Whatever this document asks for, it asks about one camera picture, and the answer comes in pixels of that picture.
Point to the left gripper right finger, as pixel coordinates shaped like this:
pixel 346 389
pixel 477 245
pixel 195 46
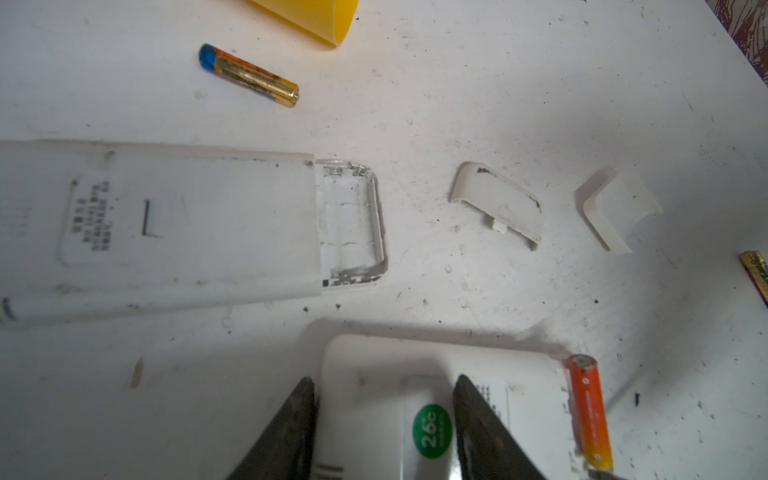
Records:
pixel 486 449

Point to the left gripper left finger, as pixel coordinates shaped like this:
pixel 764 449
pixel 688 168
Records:
pixel 284 449

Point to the white battery cover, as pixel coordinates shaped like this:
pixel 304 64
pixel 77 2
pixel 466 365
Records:
pixel 616 206
pixel 509 206

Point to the grey white remote control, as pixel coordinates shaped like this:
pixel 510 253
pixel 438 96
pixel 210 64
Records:
pixel 94 231

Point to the colourful AAA battery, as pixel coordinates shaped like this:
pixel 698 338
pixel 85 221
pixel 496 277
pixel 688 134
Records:
pixel 247 75

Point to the orange black screwdriver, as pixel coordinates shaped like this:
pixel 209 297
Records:
pixel 603 475

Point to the battery in white remote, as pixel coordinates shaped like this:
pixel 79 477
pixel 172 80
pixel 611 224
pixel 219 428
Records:
pixel 589 412

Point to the gold blue AAA battery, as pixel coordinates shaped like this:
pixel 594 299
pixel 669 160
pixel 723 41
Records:
pixel 756 267

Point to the yellow plastic goblet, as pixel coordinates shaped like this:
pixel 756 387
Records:
pixel 330 20

